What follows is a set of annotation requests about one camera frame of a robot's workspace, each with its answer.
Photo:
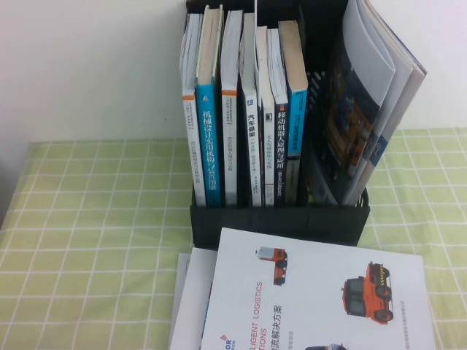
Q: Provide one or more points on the brochure with container port cover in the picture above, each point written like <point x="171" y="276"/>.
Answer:
<point x="343" y="127"/>

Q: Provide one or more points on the thick white orange-banded book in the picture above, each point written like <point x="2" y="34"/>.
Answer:
<point x="230" y="146"/>

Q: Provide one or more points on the white spine car suspension book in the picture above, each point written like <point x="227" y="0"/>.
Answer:
<point x="252" y="146"/>

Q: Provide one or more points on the blue spine mechanical design book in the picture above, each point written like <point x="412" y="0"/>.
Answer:
<point x="211" y="146"/>

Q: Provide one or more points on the white spine driverless car book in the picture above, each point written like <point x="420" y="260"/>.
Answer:
<point x="269" y="156"/>

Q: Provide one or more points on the thin white orange-banded book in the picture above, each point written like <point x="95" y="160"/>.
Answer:
<point x="191" y="146"/>

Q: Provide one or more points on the black spine mobile robot book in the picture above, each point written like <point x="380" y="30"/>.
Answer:
<point x="281" y="146"/>

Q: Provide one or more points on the blue spine DTC book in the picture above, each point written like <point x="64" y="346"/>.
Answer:
<point x="297" y="124"/>

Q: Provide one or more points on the black plastic book holder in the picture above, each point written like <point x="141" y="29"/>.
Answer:
<point x="317" y="36"/>

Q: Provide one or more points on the thin white booklet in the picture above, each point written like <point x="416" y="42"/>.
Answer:
<point x="257" y="73"/>

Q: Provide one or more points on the plain white brochure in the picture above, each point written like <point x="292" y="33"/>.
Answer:
<point x="193" y="291"/>

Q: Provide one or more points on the white brochure with orange trucks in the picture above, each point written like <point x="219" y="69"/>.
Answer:
<point x="321" y="291"/>

